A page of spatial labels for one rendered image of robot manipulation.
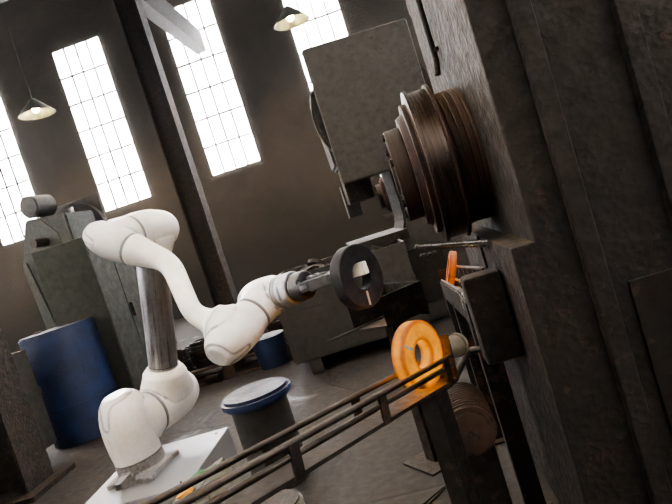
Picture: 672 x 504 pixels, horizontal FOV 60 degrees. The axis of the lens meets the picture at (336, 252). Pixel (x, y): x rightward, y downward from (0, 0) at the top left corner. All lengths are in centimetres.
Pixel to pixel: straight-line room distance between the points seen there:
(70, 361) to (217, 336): 345
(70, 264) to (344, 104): 247
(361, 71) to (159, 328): 292
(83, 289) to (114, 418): 306
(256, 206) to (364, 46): 792
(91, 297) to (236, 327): 359
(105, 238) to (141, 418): 59
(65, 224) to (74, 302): 429
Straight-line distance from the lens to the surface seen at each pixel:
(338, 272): 131
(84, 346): 488
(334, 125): 440
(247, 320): 148
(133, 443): 204
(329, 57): 451
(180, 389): 214
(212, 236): 857
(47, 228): 949
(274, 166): 1205
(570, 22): 143
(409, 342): 130
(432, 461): 251
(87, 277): 499
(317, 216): 1190
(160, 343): 208
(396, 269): 420
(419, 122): 162
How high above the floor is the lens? 106
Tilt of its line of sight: 3 degrees down
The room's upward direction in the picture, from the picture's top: 18 degrees counter-clockwise
